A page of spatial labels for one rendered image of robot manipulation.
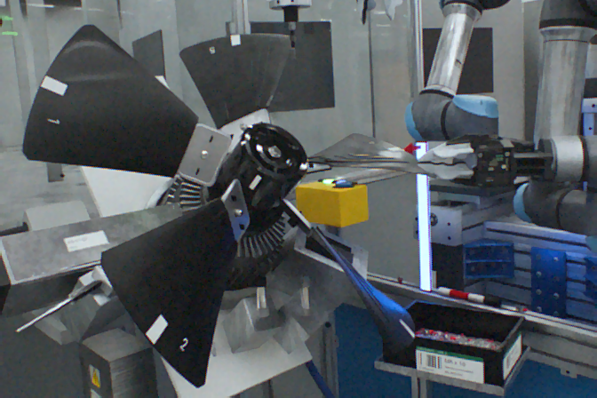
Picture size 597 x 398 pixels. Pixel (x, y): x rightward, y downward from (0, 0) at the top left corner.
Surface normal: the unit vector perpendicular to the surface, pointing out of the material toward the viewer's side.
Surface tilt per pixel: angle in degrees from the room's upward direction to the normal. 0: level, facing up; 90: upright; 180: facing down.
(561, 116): 84
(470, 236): 90
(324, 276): 125
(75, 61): 72
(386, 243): 90
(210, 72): 48
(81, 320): 102
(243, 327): 84
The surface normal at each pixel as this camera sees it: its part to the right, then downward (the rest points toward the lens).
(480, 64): 0.46, 0.10
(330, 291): -0.14, 0.68
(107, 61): 0.31, -0.19
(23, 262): 0.48, -0.59
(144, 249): 0.76, -0.21
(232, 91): -0.29, -0.56
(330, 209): -0.74, 0.14
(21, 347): 0.67, 0.07
